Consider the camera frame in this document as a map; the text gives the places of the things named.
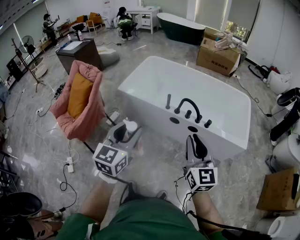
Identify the white vanity cabinet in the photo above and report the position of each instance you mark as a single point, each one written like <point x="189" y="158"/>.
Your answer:
<point x="146" y="17"/>

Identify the yellow sofa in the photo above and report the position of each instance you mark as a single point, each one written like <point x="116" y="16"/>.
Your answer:
<point x="80" y="18"/>

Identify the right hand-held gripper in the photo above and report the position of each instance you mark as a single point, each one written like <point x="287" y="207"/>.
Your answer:
<point x="204" y="178"/>

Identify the pile of pale parts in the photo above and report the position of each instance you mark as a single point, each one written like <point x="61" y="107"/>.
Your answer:
<point x="225" y="42"/>

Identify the person's left forearm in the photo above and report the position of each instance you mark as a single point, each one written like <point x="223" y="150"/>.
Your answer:
<point x="103" y="201"/>

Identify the person's left shoe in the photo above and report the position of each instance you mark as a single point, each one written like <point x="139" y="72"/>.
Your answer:
<point x="134" y="191"/>

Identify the green black backpack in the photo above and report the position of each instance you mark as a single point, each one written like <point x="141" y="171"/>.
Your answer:
<point x="125" y="22"/>

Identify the black faucet knob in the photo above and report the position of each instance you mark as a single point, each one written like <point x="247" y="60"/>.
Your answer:
<point x="207" y="123"/>
<point x="188" y="114"/>

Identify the person's right shoe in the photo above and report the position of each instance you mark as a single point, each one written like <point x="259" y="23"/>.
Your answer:
<point x="162" y="195"/>

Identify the round white coffee table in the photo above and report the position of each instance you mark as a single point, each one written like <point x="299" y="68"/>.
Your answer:
<point x="38" y="68"/>

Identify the person's right forearm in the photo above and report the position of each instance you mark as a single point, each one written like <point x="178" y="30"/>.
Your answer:
<point x="206" y="208"/>

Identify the black standing fan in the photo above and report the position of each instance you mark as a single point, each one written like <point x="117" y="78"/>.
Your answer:
<point x="27" y="43"/>

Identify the low wooden bench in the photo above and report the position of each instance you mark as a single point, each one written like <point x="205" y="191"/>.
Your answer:
<point x="44" y="44"/>

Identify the wooden coat rack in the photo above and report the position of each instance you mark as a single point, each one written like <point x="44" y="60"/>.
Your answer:
<point x="28" y="66"/>

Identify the orange cushion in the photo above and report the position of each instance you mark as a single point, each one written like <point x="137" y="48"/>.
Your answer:
<point x="79" y="96"/>

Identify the dark wooden cabinet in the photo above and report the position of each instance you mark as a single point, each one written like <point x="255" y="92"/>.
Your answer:
<point x="86" y="56"/>

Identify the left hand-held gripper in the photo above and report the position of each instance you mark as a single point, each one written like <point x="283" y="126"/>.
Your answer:
<point x="110" y="157"/>

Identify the grey floor cushion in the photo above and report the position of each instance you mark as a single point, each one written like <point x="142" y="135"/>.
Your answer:
<point x="110" y="57"/>

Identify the white power adapter box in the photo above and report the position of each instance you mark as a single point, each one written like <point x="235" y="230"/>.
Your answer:
<point x="113" y="117"/>

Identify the black shelf unit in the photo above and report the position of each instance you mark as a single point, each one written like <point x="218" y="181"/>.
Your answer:
<point x="14" y="69"/>

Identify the large cardboard box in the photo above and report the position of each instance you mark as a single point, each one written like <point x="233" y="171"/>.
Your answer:
<point x="215" y="59"/>

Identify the grey cloth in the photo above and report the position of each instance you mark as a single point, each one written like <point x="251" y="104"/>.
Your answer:
<point x="271" y="164"/>

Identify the dark green oval bathtub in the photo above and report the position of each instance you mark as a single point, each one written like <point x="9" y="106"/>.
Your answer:
<point x="182" y="30"/>

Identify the long white power strip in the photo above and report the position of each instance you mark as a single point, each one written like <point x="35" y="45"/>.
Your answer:
<point x="70" y="164"/>

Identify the small cardboard box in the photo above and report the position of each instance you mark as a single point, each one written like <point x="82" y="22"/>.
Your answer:
<point x="276" y="189"/>

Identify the black round stool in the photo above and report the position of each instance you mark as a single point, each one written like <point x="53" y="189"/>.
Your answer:
<point x="18" y="204"/>

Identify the red black vacuum cleaner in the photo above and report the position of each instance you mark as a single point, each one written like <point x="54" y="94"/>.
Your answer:
<point x="262" y="70"/>

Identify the small white pump bottle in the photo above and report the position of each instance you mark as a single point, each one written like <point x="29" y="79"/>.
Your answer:
<point x="69" y="38"/>

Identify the wooden armchair orange seat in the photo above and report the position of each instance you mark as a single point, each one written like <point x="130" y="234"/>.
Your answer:
<point x="93" y="24"/>

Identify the person's shoe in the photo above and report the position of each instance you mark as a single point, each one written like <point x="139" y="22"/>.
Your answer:
<point x="162" y="195"/>
<point x="134" y="191"/>

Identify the pink lounge chair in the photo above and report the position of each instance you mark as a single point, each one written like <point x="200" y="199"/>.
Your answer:
<point x="84" y="126"/>

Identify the white rectangular bathtub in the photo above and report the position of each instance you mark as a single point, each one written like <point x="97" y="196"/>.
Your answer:
<point x="187" y="77"/>

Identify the black metal rack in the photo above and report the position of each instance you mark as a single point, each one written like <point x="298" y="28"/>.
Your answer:
<point x="7" y="173"/>

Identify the black white striped blanket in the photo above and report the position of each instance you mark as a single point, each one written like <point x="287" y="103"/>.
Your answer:
<point x="78" y="27"/>

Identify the person's green shirt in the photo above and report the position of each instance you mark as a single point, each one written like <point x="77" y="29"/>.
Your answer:
<point x="145" y="220"/>

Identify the grey roller blind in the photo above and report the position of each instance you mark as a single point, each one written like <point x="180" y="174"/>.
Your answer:
<point x="211" y="12"/>
<point x="245" y="11"/>

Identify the small white power strip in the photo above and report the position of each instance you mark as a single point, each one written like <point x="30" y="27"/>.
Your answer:
<point x="39" y="111"/>

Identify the black round tub cap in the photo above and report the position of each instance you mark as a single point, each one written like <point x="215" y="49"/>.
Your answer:
<point x="192" y="129"/>
<point x="174" y="120"/>

